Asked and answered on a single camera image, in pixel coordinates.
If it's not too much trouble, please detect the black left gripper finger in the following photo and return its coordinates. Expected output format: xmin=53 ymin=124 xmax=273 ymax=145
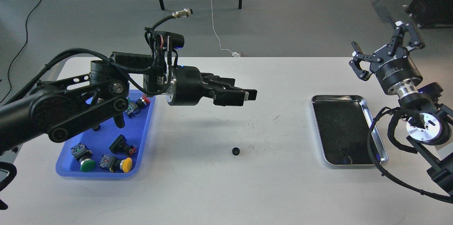
xmin=213 ymin=89 xmax=257 ymax=106
xmin=202 ymin=73 xmax=236 ymax=88

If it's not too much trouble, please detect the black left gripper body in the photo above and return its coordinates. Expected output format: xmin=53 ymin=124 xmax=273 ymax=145
xmin=166 ymin=66 xmax=216 ymax=106

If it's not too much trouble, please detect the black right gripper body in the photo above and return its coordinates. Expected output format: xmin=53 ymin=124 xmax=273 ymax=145
xmin=372 ymin=46 xmax=423 ymax=96

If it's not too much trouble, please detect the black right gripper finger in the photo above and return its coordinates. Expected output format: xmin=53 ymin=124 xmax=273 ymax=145
xmin=349 ymin=41 xmax=379 ymax=82
xmin=388 ymin=16 xmax=426 ymax=56

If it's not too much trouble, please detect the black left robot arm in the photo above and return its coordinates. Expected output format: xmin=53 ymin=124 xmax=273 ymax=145
xmin=0 ymin=8 xmax=257 ymax=155

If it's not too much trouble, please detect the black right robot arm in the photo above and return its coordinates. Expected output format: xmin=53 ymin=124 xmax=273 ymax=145
xmin=349 ymin=21 xmax=453 ymax=203

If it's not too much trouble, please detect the black equipment case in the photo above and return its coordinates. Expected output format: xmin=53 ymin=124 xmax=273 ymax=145
xmin=406 ymin=0 xmax=453 ymax=29

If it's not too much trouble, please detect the metal tray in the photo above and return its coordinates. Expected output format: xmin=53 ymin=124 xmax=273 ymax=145
xmin=311 ymin=95 xmax=389 ymax=168

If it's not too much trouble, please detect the blue plastic tray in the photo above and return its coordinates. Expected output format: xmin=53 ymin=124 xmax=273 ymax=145
xmin=56 ymin=90 xmax=156 ymax=179

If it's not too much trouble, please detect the green mushroom push button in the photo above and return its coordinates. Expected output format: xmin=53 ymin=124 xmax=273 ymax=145
xmin=70 ymin=143 xmax=96 ymax=172

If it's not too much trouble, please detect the red push button switch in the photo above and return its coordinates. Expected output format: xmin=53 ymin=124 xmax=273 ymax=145
xmin=125 ymin=94 xmax=151 ymax=119

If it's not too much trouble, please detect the black selector switch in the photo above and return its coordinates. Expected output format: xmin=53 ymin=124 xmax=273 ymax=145
xmin=109 ymin=134 xmax=137 ymax=157

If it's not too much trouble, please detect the white cable on floor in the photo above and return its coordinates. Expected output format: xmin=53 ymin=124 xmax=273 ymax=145
xmin=204 ymin=0 xmax=241 ymax=58

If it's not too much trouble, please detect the yellow push button switch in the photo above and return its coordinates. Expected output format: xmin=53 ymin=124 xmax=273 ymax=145
xmin=98 ymin=154 xmax=133 ymax=173

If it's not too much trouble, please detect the black cable on floor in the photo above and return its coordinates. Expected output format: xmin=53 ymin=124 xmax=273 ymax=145
xmin=0 ymin=0 xmax=82 ymax=104

